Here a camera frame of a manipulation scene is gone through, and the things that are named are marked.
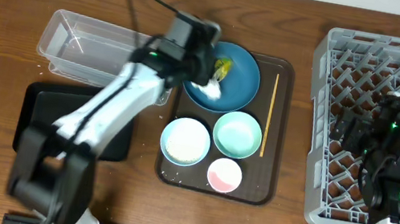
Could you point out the grey plastic dishwasher rack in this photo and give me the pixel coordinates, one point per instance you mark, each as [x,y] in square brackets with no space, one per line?
[351,69]

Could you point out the small pink white cup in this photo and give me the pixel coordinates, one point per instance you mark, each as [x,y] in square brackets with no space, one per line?
[224,175]

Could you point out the clear plastic bin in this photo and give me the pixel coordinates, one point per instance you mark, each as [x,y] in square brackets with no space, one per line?
[86,49]

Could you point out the light blue white bowl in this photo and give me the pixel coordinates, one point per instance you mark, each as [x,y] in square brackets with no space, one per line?
[185,141]

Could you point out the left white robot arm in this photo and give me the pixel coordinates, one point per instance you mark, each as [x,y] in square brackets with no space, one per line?
[55,165]

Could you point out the white tissue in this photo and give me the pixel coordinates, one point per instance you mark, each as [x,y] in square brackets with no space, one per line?
[212,90]

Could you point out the brown plastic serving tray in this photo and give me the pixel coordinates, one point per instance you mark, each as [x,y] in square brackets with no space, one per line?
[259,173]

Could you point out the dark blue plate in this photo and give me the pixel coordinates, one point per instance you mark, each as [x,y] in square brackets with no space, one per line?
[238,88]

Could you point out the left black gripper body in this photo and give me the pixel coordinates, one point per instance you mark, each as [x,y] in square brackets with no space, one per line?
[190,70]

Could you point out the black plastic tray bin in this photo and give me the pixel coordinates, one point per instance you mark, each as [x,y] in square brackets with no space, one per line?
[46,102]

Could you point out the green yellow snack wrapper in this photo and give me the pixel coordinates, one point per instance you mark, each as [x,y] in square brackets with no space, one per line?
[221,68]

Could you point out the wooden chopstick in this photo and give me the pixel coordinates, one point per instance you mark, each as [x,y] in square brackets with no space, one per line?
[269,114]

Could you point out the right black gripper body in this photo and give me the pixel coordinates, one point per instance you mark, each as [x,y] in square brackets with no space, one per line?
[364,140]

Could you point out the mint green bowl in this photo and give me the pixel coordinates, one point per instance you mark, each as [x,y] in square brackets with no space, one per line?
[237,135]

